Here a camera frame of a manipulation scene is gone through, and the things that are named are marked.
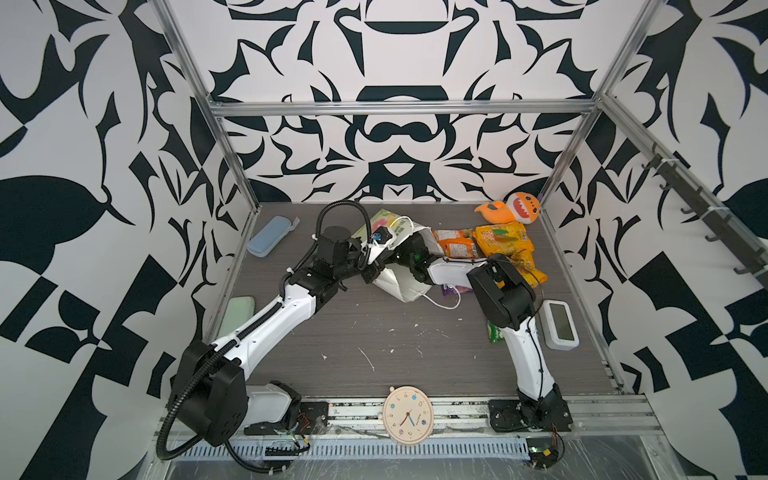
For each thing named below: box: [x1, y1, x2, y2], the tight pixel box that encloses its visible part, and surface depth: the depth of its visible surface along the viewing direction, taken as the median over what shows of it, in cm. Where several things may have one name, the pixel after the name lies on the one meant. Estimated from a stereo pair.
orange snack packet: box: [432, 229, 478, 259], surface depth 107 cm
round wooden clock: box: [382, 386, 435, 445], surface depth 74 cm
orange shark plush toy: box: [474, 192, 541, 225], surface depth 112 cm
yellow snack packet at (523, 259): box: [505, 247, 548, 288], surface depth 98 cm
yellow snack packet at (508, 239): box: [474, 222, 535, 269], surface depth 107 cm
